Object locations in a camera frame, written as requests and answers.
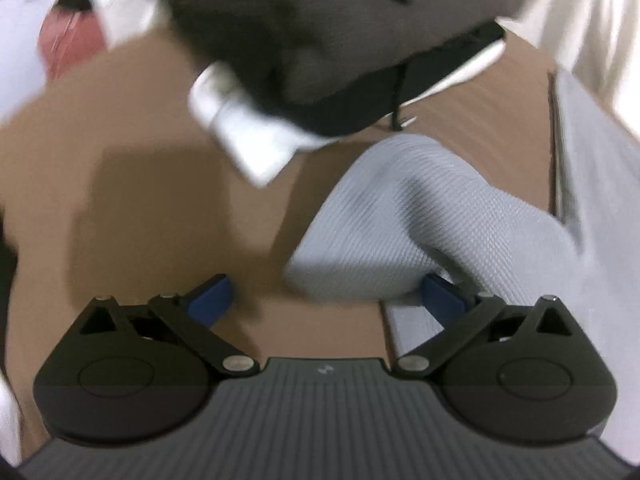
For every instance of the pink box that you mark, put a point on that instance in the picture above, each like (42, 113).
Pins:
(70, 40)

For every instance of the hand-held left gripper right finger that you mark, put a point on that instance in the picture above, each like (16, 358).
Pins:
(442, 301)

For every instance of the folded black garment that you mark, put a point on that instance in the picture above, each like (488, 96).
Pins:
(350, 110)

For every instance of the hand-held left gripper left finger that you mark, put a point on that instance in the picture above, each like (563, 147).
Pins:
(212, 301)

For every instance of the white draped cloth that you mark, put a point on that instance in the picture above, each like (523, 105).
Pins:
(590, 25)

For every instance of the grey shirt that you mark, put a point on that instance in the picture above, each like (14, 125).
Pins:
(425, 210)

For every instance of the folded dark grey garment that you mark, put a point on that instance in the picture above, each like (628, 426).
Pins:
(300, 35)

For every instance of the white crumpled cloth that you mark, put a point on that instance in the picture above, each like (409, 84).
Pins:
(125, 15)

